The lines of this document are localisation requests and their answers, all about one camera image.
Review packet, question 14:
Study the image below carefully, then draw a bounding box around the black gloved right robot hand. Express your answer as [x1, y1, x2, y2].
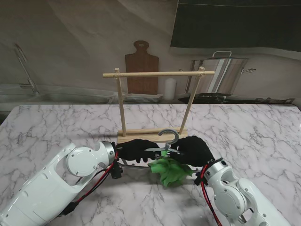
[170, 136, 215, 170]

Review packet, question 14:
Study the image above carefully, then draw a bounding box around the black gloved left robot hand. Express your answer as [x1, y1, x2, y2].
[115, 138, 161, 164]

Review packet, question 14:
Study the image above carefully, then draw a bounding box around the green microfibre towel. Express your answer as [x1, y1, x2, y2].
[147, 152, 194, 188]

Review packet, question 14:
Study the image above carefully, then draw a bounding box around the grey plastic clothes hanger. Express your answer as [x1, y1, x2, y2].
[117, 129, 201, 175]

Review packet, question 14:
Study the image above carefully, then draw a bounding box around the wooden hanging rack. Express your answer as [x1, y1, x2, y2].
[102, 66, 215, 144]

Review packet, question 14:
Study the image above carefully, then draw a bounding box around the printed white bottle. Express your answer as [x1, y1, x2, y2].
[164, 77, 177, 100]

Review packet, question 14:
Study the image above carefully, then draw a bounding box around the printed steel stock pot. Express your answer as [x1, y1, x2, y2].
[185, 50, 256, 96]

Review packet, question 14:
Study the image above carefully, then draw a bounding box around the brown printed cutting board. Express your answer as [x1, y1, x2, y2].
[124, 40, 160, 95]

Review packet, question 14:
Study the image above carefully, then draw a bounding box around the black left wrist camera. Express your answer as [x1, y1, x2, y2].
[110, 162, 124, 180]

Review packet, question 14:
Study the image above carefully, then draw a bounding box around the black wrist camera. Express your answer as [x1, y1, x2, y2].
[110, 162, 124, 180]
[193, 170, 206, 187]

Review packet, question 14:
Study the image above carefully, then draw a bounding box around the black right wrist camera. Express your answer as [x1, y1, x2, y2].
[193, 170, 206, 187]

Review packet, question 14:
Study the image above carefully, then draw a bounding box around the red and black left arm cable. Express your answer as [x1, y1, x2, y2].
[60, 150, 119, 216]

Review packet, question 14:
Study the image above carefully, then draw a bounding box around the red and black arm cable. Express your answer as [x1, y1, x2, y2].
[60, 150, 119, 216]
[199, 163, 224, 226]

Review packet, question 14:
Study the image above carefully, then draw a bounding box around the red and black right arm cable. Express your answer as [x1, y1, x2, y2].
[199, 163, 224, 226]

